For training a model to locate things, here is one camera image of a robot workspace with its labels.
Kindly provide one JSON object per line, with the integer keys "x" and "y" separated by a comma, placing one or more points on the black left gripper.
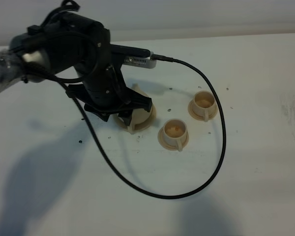
{"x": 71, "y": 40}

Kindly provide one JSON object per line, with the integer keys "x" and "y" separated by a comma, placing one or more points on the beige ceramic teapot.
{"x": 125, "y": 107}

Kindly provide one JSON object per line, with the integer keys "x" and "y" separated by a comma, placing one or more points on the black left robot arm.
{"x": 23, "y": 61}

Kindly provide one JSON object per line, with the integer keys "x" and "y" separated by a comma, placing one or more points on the beige teapot saucer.
{"x": 141, "y": 120}

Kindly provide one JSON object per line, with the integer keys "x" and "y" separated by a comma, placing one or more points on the near beige cup saucer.
{"x": 163, "y": 142}

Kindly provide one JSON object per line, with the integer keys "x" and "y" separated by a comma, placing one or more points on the beige cup saucer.
{"x": 198, "y": 117}
{"x": 163, "y": 142}

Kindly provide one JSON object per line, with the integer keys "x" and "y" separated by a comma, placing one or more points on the near beige teacup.
{"x": 175, "y": 134}

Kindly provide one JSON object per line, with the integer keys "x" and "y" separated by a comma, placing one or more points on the beige teacup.
{"x": 175, "y": 134}
{"x": 202, "y": 103}

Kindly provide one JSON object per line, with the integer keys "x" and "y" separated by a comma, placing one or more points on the far beige cup saucer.
{"x": 198, "y": 117}

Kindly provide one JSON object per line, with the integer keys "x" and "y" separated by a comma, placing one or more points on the far beige teacup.
{"x": 202, "y": 103}

